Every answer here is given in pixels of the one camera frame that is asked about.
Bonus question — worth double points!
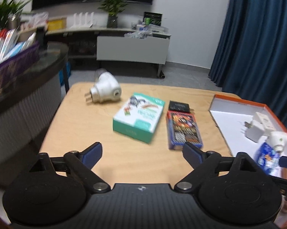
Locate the rose gold bottle white cap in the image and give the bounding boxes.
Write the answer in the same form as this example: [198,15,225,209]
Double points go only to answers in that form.
[272,167,287,179]

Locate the colourful card box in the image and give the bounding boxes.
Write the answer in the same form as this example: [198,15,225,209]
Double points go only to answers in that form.
[166,111,203,150]

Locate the white usb charger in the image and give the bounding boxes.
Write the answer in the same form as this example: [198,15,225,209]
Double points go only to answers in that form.
[245,120,265,143]

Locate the small white carton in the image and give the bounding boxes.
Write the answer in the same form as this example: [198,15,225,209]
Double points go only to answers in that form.
[253,112,276,132]

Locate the small black box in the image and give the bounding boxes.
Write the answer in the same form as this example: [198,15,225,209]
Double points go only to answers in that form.
[168,101,194,113]

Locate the orange rimmed white tray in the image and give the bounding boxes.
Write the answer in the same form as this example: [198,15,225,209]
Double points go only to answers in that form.
[208,94,287,181]

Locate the teal and white box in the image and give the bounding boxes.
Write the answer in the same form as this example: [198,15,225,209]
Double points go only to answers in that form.
[112,93,165,144]

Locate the white plug-in diffuser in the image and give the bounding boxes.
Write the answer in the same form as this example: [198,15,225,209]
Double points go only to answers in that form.
[84,69,122,103]

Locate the dark side counter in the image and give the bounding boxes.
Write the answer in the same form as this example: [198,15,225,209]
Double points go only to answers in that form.
[0,42,68,164]

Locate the blue curtain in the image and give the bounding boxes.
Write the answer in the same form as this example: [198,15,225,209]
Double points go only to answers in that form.
[209,0,287,129]

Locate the white tv console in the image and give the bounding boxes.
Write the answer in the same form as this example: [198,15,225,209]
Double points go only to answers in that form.
[46,27,171,79]

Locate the purple basket of items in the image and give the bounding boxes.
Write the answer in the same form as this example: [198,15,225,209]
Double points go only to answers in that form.
[0,29,40,93]

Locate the white router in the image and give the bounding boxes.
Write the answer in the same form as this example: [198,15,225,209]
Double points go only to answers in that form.
[71,12,94,28]

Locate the yellow box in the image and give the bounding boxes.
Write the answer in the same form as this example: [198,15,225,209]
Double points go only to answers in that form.
[48,17,67,31]

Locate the black green sign card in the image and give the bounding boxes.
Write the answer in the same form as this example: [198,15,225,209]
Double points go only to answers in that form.
[143,12,162,26]

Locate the white plastic bag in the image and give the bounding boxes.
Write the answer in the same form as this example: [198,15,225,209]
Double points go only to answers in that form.
[21,12,49,30]

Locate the potted green plant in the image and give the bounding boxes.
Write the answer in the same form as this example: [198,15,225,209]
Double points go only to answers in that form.
[98,0,127,28]

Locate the left potted plant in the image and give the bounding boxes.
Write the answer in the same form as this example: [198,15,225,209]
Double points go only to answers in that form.
[0,0,32,28]

